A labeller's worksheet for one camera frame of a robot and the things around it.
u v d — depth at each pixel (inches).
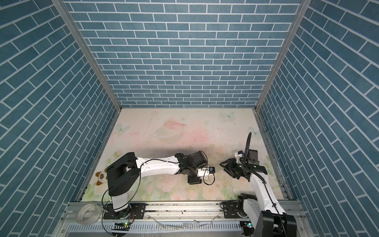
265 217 16.4
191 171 27.7
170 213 29.4
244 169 24.4
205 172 29.0
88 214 29.0
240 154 31.2
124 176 18.2
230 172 29.7
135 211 28.9
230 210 29.2
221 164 31.7
